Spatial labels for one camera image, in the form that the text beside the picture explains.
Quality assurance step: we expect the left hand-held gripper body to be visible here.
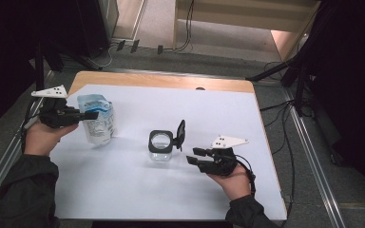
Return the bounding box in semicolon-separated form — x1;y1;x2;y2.
30;85;86;129

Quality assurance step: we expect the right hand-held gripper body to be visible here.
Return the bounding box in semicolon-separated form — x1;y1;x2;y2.
199;135;249;177

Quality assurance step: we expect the clear jar with black lid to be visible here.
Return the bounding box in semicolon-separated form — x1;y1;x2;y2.
147;119;186;162

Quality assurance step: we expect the person's right hand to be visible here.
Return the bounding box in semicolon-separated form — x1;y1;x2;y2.
207;164;252;201

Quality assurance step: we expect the person's left hand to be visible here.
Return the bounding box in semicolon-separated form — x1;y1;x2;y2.
23;120;79;157

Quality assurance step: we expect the white paper sheet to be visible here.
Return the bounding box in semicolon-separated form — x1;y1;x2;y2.
49;84;288;221

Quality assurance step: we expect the black metal stand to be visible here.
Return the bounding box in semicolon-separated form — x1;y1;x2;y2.
246;3;313;117
32;37;103;93

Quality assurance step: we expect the black curtain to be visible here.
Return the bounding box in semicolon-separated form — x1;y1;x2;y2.
298;0;365;213
0;0;108;141

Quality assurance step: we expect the grey cabinet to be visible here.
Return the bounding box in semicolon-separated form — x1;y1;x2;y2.
98;0;121;41

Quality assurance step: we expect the light wooden shelf unit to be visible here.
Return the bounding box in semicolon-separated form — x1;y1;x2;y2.
173;0;322;63

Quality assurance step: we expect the left hand-held gripper cable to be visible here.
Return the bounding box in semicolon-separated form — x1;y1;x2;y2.
20;96;42;153

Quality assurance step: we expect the hand-held gripper cable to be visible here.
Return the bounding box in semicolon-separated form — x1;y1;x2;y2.
234;153;257;196
20;96;42;153

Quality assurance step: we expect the right hand-held gripper cable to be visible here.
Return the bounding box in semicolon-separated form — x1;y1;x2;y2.
234;153;257;196

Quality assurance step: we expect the white floor cable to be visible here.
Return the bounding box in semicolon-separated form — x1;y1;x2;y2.
88;42;122;69

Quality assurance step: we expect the black floor cable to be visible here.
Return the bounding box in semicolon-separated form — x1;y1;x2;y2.
259;61;298;219

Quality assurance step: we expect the aluminium floor rail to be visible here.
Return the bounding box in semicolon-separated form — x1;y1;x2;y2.
0;70;55;219
281;88;346;228

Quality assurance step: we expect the black hanging cable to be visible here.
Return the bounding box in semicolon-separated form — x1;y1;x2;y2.
177;0;195;52

